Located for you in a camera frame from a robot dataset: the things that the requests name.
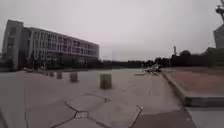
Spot grey multi-storey building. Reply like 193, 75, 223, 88
213, 23, 224, 50

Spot tall thin tower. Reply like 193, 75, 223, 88
172, 45, 178, 57

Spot raised reddish paved terrace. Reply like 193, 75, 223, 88
160, 66, 224, 108

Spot row of dark trees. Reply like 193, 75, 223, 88
79, 47, 224, 70

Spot grey concrete slab plaza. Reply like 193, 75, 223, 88
0, 68, 224, 128

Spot long pale multi-storey building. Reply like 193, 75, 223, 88
0, 19, 100, 71

